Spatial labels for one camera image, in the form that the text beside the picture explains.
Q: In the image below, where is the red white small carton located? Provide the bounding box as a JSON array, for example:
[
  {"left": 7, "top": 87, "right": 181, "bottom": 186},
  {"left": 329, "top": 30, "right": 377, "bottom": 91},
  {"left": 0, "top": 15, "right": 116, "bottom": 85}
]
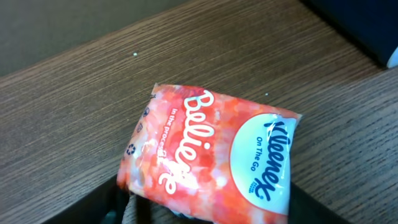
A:
[{"left": 117, "top": 85, "right": 301, "bottom": 223}]

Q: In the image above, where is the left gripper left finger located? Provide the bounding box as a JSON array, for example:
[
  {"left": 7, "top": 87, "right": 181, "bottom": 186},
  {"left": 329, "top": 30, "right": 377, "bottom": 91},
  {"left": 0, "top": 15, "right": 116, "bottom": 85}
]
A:
[{"left": 43, "top": 176, "right": 130, "bottom": 224}]

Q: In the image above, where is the white barcode scanner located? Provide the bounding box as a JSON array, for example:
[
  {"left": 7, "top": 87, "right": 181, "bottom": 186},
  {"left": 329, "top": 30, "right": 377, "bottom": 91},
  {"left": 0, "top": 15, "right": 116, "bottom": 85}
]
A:
[{"left": 386, "top": 47, "right": 398, "bottom": 68}]

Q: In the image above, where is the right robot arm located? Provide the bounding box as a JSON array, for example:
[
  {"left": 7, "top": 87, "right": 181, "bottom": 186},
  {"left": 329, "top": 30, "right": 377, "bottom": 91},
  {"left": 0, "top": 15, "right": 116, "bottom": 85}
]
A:
[{"left": 303, "top": 0, "right": 397, "bottom": 68}]

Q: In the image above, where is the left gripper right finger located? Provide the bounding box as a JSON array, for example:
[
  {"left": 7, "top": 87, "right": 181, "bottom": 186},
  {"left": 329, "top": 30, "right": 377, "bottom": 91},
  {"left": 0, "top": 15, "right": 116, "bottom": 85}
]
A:
[{"left": 288, "top": 183, "right": 350, "bottom": 224}]

